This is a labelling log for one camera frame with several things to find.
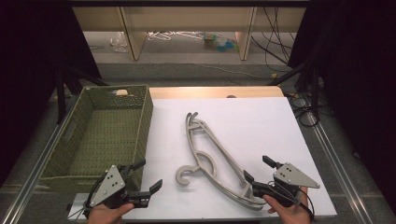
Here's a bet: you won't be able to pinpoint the light wooden shelf unit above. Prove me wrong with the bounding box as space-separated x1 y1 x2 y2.
72 6 307 62

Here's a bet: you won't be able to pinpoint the black floor cables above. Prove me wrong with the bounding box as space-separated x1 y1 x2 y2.
250 7 297 66

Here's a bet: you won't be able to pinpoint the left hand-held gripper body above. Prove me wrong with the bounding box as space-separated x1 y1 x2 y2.
88 163 152 210

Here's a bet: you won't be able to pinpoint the colourful plastic toys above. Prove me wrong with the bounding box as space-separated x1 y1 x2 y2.
203 32 239 53

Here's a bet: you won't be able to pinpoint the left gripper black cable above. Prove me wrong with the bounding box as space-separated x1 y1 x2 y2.
66 174 108 220

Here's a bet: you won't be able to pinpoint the green woven basket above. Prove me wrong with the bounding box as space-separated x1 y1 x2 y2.
38 84 154 195

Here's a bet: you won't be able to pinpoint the black stand legs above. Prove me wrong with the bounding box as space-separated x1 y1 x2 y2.
267 60 325 120
55 64 110 125

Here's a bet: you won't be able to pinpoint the thin pale floor cable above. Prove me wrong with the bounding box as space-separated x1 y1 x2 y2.
148 60 276 80

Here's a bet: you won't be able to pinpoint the coiled black cables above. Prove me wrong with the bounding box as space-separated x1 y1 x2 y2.
288 92 321 128

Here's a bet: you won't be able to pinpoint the clear plastic bag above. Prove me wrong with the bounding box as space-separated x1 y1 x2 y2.
109 31 129 53

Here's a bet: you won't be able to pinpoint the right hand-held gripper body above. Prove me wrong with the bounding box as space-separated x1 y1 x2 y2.
251 161 321 208

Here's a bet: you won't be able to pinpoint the white wire hangers pile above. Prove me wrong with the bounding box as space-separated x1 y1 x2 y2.
147 31 205 42

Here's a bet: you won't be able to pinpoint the person's left hand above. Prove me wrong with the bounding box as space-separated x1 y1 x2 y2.
87 203 134 224

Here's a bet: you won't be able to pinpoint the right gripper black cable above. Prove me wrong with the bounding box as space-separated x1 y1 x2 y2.
267 180 316 222

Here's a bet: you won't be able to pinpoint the white paper sheet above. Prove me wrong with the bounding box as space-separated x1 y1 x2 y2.
66 96 338 222

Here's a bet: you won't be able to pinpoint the grey plastic clothes hanger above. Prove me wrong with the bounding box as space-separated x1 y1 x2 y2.
185 111 269 212
175 111 267 211

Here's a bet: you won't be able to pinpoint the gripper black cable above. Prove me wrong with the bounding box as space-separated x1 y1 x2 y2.
267 180 316 222
66 174 108 220

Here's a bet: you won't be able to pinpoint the metal floor rail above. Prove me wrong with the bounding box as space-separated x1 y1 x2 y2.
0 92 80 224
306 110 376 224

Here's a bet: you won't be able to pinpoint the person's right hand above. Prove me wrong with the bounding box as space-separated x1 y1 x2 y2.
262 186 314 224

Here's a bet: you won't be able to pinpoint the black curtain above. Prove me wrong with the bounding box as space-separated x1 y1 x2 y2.
288 0 396 208
0 0 102 188

